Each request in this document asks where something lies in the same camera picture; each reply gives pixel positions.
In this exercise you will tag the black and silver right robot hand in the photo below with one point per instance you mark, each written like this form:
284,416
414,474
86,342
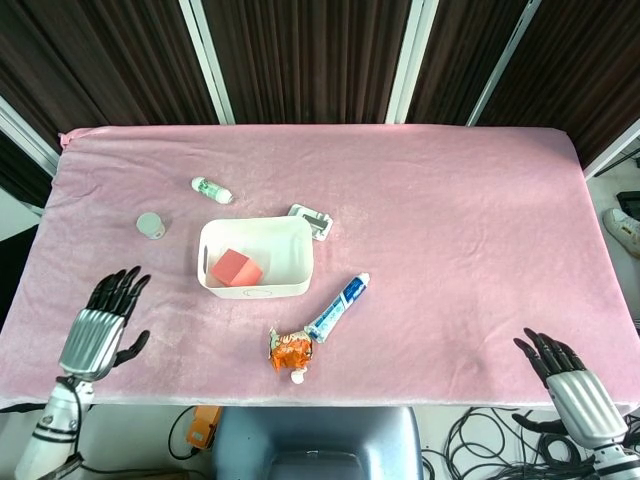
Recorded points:
582,400

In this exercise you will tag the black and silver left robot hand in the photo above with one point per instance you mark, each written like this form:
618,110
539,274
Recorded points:
92,335

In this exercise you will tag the red foam block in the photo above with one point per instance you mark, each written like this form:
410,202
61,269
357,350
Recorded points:
235,267

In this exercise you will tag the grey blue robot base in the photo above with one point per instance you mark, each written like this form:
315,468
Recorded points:
315,445

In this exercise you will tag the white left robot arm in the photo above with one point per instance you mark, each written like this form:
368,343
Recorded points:
52,430

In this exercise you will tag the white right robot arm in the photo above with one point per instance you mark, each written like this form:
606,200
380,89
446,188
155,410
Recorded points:
617,460

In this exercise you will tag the black plastic tray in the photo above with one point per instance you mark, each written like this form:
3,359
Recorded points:
629,202

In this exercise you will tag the small round jar grey lid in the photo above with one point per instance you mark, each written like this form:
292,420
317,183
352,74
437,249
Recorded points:
149,225

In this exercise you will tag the orange handheld device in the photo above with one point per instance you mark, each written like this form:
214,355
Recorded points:
202,425

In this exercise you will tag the white sneaker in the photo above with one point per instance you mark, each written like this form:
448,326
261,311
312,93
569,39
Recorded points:
622,227

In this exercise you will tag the small green white bottle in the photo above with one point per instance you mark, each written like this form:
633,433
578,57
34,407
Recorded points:
210,190

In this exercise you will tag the crumpled orange snack bag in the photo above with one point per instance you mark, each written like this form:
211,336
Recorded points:
290,352

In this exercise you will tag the pink plush table cloth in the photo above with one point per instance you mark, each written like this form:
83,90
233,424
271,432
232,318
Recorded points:
450,250

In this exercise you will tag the white crumpled tissue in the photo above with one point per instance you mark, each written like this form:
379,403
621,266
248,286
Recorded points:
298,377

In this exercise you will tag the white plastic basket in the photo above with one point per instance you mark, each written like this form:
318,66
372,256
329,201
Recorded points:
300,260

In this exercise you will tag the blue white toothpaste tube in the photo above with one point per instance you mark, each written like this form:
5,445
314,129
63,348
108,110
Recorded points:
337,307

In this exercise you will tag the dark brown curtain panel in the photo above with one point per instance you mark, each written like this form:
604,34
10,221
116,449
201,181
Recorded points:
100,60
585,65
465,55
310,60

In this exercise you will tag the white frame post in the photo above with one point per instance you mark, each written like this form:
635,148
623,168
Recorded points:
27,137
612,150
207,65
412,65
502,65

